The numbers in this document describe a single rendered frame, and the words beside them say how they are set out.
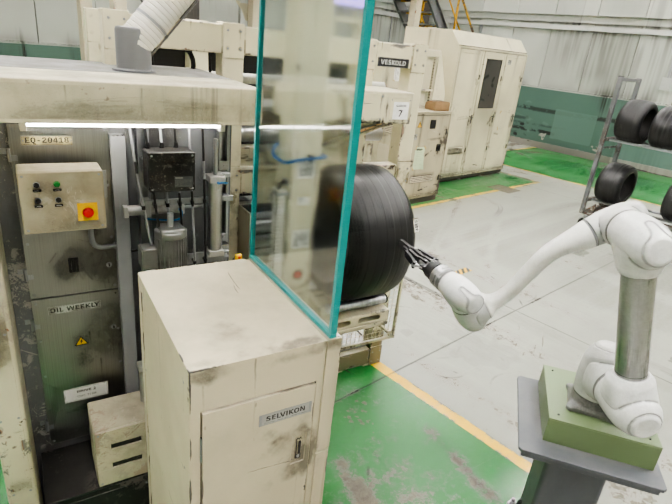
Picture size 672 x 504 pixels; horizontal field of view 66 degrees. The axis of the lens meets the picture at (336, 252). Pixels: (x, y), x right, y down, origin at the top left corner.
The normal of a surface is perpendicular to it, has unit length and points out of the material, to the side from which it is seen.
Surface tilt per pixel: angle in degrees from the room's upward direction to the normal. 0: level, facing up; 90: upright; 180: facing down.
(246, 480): 90
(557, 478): 90
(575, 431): 90
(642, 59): 90
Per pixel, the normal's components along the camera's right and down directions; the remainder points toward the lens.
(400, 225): 0.50, -0.03
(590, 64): -0.74, 0.18
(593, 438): -0.31, 0.33
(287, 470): 0.50, 0.37
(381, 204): 0.44, -0.35
